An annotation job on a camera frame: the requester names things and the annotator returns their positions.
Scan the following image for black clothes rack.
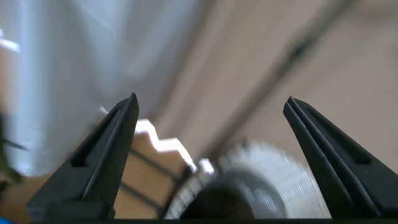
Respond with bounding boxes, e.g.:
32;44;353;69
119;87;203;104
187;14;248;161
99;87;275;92
119;0;357;218

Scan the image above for pale grey shorts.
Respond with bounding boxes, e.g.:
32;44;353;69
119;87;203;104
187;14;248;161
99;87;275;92
0;0;201;178

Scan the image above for white laundry basket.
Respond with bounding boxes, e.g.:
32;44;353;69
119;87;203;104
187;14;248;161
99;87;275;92
164;139;332;219

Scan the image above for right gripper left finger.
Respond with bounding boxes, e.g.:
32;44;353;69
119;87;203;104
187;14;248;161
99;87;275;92
26;92;140;219

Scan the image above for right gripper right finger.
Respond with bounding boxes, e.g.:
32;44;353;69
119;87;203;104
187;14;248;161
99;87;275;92
282;95;398;218

